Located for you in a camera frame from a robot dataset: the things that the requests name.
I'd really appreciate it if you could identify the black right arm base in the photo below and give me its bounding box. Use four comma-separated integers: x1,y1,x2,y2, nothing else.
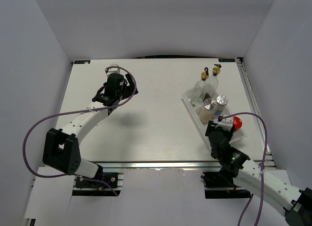
200,169,251,199

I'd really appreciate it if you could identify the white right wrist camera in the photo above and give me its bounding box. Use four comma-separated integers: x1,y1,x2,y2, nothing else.
214,115,234,131

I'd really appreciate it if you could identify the clear round glass oil bottle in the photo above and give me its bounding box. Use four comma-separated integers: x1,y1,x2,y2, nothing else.
190,67,209,107

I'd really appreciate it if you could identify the square glass bottle gold spout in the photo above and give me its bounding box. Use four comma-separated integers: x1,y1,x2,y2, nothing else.
203,64,222,100

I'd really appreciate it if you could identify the silver lid shaker bottle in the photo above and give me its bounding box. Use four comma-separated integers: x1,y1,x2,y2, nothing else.
215,95,229,116

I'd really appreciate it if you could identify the silver cone cap grinder bottle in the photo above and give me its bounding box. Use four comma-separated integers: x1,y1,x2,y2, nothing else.
199,98,217,125

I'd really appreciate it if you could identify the red cap sauce jar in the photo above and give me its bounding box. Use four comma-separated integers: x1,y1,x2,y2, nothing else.
233,116,243,134

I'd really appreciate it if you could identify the white plastic organizer tray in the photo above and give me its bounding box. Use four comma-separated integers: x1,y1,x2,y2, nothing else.
180,88,247,149

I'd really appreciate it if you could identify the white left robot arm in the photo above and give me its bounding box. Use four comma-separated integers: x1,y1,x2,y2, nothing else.
42,73,138,187

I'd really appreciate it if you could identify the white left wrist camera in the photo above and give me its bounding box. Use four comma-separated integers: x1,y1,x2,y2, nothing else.
105,63,120,77

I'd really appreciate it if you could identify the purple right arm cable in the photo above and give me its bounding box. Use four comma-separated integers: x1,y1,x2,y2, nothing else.
218,111,269,226

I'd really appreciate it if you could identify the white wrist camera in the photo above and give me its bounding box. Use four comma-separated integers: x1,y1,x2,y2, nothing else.
105,63,120,77
214,115,234,131

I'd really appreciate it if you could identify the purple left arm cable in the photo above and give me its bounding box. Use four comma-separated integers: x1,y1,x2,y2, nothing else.
22,66,137,196

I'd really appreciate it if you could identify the aluminium table rail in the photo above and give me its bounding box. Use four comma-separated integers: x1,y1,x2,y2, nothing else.
98,161,221,169
236,57,276,168

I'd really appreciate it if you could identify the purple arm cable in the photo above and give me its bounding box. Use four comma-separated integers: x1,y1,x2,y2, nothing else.
218,111,269,226
22,66,137,196

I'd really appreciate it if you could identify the aluminium table right rail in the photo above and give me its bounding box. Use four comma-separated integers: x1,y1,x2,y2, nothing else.
236,57,276,168

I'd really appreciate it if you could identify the aluminium table front rail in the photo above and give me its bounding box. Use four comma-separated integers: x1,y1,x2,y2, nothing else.
98,161,221,169

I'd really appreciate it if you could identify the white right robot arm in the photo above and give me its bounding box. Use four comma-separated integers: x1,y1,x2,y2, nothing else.
205,119,312,226

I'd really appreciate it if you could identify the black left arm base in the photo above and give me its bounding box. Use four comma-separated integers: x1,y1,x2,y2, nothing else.
72,169,124,197

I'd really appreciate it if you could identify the blue sticker on left corner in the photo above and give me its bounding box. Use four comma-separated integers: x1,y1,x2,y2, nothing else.
74,60,91,64

